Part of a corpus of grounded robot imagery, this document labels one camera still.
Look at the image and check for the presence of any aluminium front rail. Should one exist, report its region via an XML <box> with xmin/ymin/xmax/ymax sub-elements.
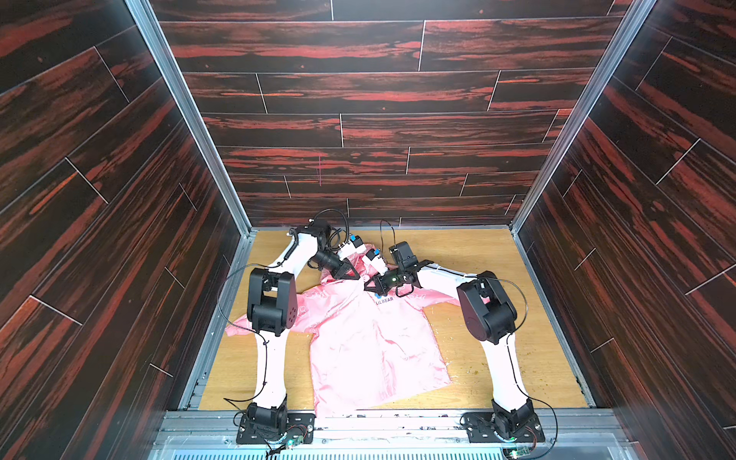
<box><xmin>149</xmin><ymin>408</ymin><xmax>639</xmax><ymax>459</ymax></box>

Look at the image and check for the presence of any aluminium corner post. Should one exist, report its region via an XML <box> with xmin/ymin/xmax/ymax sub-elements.
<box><xmin>510</xmin><ymin>0</ymin><xmax>657</xmax><ymax>240</ymax></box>
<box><xmin>125</xmin><ymin>0</ymin><xmax>252</xmax><ymax>237</ymax></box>

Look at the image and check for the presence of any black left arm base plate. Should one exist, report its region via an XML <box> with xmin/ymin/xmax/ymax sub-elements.
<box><xmin>236</xmin><ymin>411</ymin><xmax>316</xmax><ymax>448</ymax></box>

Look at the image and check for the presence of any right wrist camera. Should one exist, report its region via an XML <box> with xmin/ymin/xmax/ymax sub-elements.
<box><xmin>362</xmin><ymin>248</ymin><xmax>389</xmax><ymax>275</ymax></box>

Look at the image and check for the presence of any pink printed jacket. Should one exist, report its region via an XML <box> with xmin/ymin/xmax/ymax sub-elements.
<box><xmin>225</xmin><ymin>252</ymin><xmax>461</xmax><ymax>416</ymax></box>

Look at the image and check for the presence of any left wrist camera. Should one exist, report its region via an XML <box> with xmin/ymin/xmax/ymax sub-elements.
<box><xmin>337</xmin><ymin>235</ymin><xmax>366</xmax><ymax>259</ymax></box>

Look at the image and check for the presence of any aluminium left corner post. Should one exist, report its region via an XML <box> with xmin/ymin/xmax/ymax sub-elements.
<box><xmin>125</xmin><ymin>0</ymin><xmax>252</xmax><ymax>237</ymax></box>

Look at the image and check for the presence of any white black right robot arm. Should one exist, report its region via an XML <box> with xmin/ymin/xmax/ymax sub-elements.
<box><xmin>364</xmin><ymin>241</ymin><xmax>545</xmax><ymax>443</ymax></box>

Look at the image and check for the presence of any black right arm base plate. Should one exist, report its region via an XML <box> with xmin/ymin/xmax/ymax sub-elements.
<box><xmin>460</xmin><ymin>412</ymin><xmax>546</xmax><ymax>445</ymax></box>

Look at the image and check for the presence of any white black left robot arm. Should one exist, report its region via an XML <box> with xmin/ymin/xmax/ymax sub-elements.
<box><xmin>241</xmin><ymin>218</ymin><xmax>360</xmax><ymax>443</ymax></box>

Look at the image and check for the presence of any aluminium right corner post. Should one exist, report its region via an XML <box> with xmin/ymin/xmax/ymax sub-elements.
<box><xmin>510</xmin><ymin>0</ymin><xmax>657</xmax><ymax>240</ymax></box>

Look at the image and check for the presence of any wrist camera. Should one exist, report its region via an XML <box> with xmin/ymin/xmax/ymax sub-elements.
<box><xmin>337</xmin><ymin>235</ymin><xmax>366</xmax><ymax>259</ymax></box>
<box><xmin>362</xmin><ymin>248</ymin><xmax>389</xmax><ymax>275</ymax></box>

